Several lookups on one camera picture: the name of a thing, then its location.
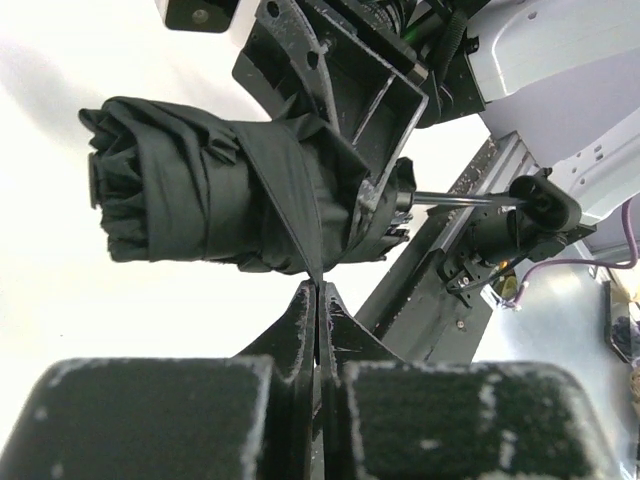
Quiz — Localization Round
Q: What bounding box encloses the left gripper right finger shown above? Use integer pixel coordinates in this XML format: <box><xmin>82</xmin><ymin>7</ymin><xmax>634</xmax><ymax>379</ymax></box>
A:
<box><xmin>325</xmin><ymin>280</ymin><xmax>630</xmax><ymax>479</ymax></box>

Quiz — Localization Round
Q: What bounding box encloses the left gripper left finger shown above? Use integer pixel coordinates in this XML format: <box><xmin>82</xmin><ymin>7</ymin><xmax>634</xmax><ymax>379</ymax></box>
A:
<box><xmin>9</xmin><ymin>281</ymin><xmax>318</xmax><ymax>479</ymax></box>

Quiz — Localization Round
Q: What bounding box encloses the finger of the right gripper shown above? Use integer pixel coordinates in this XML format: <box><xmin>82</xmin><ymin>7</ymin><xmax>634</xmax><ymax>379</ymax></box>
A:
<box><xmin>325</xmin><ymin>35</ymin><xmax>428</xmax><ymax>210</ymax></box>
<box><xmin>232</xmin><ymin>1</ymin><xmax>345</xmax><ymax>134</ymax></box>

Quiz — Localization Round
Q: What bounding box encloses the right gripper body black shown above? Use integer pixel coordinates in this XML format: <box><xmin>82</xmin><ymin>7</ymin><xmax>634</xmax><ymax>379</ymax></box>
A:
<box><xmin>297</xmin><ymin>1</ymin><xmax>450</xmax><ymax>85</ymax></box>

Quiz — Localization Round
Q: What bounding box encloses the black folding umbrella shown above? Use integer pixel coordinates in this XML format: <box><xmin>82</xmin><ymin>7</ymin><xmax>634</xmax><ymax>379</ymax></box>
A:
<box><xmin>77</xmin><ymin>94</ymin><xmax>584</xmax><ymax>281</ymax></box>

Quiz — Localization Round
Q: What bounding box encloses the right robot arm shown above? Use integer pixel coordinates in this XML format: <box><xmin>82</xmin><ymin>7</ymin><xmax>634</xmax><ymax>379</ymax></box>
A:
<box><xmin>230</xmin><ymin>1</ymin><xmax>639</xmax><ymax>224</ymax></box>

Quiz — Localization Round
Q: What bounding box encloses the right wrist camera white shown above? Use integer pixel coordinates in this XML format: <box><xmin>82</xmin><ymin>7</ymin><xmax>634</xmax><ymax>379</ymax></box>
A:
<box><xmin>155</xmin><ymin>0</ymin><xmax>260</xmax><ymax>46</ymax></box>

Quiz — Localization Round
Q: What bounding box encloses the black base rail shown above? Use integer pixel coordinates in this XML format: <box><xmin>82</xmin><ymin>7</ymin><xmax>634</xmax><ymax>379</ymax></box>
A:
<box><xmin>356</xmin><ymin>133</ymin><xmax>596</xmax><ymax>363</ymax></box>

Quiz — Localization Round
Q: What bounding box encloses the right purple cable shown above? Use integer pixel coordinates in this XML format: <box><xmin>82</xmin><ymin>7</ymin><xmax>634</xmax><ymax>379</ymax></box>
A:
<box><xmin>499</xmin><ymin>202</ymin><xmax>640</xmax><ymax>311</ymax></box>

